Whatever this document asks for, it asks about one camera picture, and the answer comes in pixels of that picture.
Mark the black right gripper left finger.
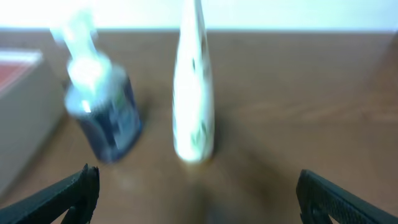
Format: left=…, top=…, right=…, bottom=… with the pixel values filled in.
left=1, top=164, right=100, bottom=223

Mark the white cosmetic tube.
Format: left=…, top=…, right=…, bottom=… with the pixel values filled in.
left=172, top=0, right=215, bottom=163

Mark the white box with pink interior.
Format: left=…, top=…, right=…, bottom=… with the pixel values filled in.
left=0, top=48, right=68, bottom=200

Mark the clear spray bottle dark liquid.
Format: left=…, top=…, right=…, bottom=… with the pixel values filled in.
left=51, top=8, right=142, bottom=163

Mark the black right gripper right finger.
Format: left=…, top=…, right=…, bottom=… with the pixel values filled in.
left=296, top=169, right=397, bottom=224

